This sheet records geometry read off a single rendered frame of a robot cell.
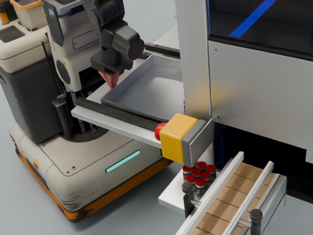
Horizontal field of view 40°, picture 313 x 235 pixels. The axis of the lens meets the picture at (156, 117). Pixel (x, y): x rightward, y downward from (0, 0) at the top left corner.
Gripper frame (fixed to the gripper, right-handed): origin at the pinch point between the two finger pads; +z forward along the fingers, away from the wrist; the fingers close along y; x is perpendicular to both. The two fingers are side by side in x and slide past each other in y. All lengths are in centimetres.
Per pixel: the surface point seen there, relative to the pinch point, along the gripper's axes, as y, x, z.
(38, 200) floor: -55, 4, 103
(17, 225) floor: -53, -12, 103
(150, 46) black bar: -4.6, 25.9, 3.1
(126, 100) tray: 5.0, -0.3, 2.8
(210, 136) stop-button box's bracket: 37.1, -14.5, -13.6
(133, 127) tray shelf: 13.7, -9.3, 1.5
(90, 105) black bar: -1.7, -8.1, 2.5
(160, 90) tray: 11.3, 7.7, 1.7
